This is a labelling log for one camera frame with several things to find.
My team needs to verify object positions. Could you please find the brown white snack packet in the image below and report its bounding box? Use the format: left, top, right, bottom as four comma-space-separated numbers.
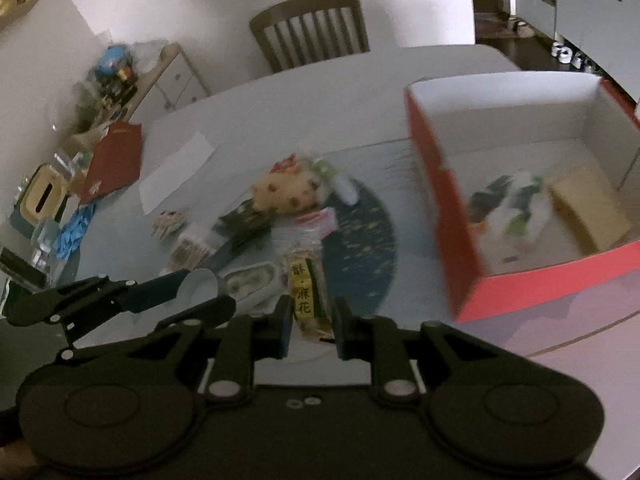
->
160, 227, 223, 276

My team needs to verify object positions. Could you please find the white tube green label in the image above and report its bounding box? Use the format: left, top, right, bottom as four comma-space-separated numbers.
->
310, 159, 358, 206

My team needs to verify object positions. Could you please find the white green packet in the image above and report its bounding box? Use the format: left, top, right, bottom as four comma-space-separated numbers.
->
487, 172, 553, 251

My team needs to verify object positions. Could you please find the white cabinet with handles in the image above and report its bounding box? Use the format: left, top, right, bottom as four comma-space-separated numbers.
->
554, 0, 640, 101

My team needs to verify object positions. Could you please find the yellow label snack packet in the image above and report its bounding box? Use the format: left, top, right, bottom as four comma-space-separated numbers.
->
272, 227, 336, 343

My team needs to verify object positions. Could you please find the small striped packet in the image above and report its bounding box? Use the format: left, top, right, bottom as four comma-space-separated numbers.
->
151, 210, 188, 238

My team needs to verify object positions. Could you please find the brown wooden chair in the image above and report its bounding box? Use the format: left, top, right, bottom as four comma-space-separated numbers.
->
249, 0, 372, 75

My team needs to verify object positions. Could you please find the clear pale snack packet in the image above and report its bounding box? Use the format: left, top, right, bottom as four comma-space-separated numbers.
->
217, 262, 283, 308

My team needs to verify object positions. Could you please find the pale round cup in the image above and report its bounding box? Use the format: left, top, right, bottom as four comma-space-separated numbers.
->
177, 267, 221, 306

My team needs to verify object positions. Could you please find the tan spotted plush toy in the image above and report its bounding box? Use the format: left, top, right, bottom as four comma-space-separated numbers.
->
250, 170, 321, 216

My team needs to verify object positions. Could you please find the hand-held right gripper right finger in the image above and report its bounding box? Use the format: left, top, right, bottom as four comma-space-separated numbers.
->
332, 297, 506, 408

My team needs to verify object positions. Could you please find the pile of household clutter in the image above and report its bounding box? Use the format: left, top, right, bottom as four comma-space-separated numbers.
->
75, 40, 168, 111

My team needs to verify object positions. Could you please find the yellow tissue box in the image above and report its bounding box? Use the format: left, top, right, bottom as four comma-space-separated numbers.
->
12, 162, 71, 231

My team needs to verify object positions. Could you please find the beige drawer cabinet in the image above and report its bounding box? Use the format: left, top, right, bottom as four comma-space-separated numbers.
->
127, 42, 211, 123

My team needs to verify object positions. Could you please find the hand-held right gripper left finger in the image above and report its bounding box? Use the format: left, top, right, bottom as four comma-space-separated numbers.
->
127, 296, 295, 406

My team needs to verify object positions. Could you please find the dark green snack packet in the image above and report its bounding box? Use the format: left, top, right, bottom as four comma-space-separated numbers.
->
217, 200, 273, 251

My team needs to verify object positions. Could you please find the black packet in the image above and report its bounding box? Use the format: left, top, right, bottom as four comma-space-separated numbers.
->
465, 175, 513, 226

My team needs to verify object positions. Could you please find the tan cardboard box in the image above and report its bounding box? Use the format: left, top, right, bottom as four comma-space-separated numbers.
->
547, 167, 633, 256

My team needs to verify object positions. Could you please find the clear packet red label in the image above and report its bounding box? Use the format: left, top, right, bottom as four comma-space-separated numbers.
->
295, 207, 338, 238

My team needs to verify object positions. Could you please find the white paper towel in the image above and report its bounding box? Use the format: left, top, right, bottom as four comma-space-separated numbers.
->
137, 130, 218, 216

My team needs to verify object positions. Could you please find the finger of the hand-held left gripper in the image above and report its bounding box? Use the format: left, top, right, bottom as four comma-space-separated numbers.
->
2, 269, 195, 361
155, 295, 237, 332

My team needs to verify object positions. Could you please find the blue cloth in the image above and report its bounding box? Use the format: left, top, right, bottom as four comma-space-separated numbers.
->
52, 202, 98, 261

